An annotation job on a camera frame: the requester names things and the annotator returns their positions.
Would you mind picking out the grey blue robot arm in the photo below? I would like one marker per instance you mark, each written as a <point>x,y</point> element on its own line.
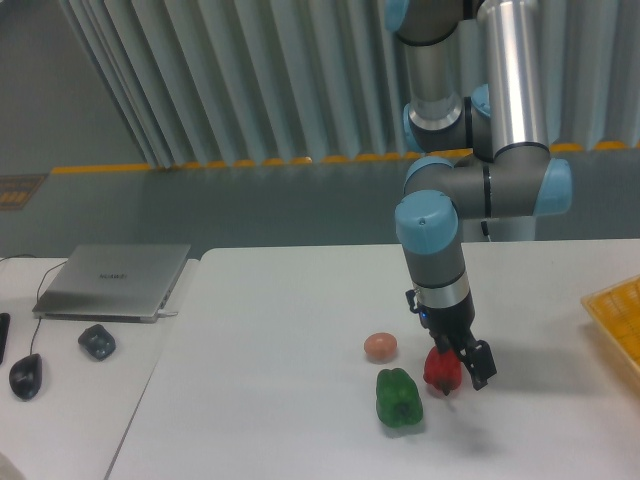
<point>484,156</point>

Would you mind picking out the green bell pepper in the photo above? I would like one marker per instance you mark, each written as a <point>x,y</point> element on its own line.
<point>398,403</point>

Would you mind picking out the yellow plastic crate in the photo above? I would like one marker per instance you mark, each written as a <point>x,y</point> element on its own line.
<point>615,310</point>

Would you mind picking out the red bell pepper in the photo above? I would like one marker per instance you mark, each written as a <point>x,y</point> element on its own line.
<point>442,371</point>

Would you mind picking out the black computer mouse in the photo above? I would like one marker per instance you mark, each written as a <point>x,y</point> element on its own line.
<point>26,376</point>

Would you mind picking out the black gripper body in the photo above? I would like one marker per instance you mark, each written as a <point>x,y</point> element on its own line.
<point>453,322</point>

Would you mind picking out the silver closed laptop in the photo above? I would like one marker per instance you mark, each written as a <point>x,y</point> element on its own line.
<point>114,282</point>

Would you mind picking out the dark blue small case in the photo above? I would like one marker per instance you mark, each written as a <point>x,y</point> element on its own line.
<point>97,342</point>

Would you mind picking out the black device at edge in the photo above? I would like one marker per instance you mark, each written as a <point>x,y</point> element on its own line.
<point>5,320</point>

